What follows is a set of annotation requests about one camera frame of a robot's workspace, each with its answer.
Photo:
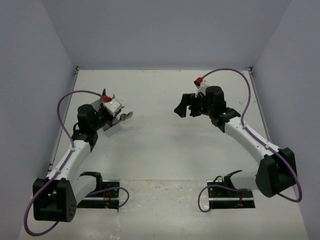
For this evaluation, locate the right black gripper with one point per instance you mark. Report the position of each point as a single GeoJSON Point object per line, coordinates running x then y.
{"type": "Point", "coordinates": [189, 99]}

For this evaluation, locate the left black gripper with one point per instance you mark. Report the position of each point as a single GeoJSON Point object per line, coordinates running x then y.
{"type": "Point", "coordinates": [111, 118]}

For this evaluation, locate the large steel spoon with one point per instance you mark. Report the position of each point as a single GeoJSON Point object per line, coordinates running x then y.
{"type": "Point", "coordinates": [128, 115]}

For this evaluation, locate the crosswise steel spoon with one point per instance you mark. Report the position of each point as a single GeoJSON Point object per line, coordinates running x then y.
{"type": "Point", "coordinates": [117, 119]}

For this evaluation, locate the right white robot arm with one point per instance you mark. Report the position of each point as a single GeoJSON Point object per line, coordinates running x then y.
{"type": "Point", "coordinates": [276, 170]}

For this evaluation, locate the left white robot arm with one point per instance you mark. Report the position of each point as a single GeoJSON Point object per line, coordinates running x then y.
{"type": "Point", "coordinates": [58, 194]}

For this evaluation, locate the clear plastic utensil container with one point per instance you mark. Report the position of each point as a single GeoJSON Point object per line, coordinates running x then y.
{"type": "Point", "coordinates": [115, 128]}

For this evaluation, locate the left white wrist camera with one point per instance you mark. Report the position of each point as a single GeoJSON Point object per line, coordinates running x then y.
{"type": "Point", "coordinates": [113, 106]}

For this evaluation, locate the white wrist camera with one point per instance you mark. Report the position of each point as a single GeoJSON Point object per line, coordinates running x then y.
{"type": "Point", "coordinates": [201, 85]}
{"type": "Point", "coordinates": [113, 106]}

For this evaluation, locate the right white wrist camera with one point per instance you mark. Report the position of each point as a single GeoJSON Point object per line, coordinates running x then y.
{"type": "Point", "coordinates": [201, 85]}

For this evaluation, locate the left corner metal bracket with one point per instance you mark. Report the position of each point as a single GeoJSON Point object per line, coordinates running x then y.
{"type": "Point", "coordinates": [77, 69]}

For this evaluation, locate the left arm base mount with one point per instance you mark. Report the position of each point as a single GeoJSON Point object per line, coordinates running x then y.
{"type": "Point", "coordinates": [93, 192]}

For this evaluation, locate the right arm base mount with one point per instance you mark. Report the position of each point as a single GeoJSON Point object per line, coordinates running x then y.
{"type": "Point", "coordinates": [222, 194]}

